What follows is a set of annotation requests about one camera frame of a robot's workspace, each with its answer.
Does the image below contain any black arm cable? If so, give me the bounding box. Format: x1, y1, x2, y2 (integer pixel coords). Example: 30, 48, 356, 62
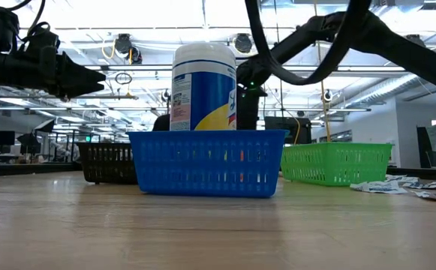
5, 0, 52, 38
244, 0, 372, 86

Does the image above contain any blue plastic basket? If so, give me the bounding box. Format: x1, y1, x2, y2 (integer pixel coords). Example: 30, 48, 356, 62
127, 129, 290, 199

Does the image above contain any small black monitor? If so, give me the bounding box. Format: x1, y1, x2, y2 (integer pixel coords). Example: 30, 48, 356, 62
0, 130, 16, 146

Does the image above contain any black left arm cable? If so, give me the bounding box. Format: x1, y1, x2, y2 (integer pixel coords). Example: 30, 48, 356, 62
5, 0, 52, 38

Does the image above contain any black equipment silhouette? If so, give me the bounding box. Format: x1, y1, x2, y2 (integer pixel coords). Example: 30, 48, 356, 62
17, 133, 43, 155

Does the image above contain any black display screen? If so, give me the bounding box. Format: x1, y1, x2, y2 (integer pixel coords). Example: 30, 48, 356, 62
264, 115, 312, 144

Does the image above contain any green plastic basket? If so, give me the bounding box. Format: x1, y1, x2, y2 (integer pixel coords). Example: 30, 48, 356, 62
280, 141, 394, 188

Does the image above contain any black ceiling cable reel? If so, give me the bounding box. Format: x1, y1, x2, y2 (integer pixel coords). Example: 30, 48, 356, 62
113, 32, 143, 65
233, 32, 254, 55

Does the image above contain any black plastic basket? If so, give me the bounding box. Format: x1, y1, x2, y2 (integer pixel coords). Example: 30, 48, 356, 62
76, 141, 140, 185

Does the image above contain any dark room divider panel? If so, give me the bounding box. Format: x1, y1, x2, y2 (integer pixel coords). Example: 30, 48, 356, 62
416, 126, 434, 169

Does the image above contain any person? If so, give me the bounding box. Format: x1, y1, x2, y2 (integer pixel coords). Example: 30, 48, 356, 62
152, 114, 172, 132

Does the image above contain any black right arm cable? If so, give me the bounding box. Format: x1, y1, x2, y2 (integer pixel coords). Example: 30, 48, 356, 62
244, 0, 372, 86

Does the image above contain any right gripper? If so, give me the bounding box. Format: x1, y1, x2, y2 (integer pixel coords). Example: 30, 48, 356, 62
236, 55, 271, 131

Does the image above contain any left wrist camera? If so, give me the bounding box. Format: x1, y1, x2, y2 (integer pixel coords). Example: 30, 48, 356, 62
17, 21, 62, 53

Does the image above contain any yellow hanging cable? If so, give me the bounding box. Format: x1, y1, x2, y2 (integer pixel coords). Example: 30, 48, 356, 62
312, 0, 332, 143

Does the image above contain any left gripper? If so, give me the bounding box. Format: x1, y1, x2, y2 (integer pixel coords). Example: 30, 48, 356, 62
0, 45, 107, 99

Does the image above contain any white disinfecting wipes canister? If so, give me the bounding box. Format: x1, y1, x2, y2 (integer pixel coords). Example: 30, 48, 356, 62
170, 41, 238, 131

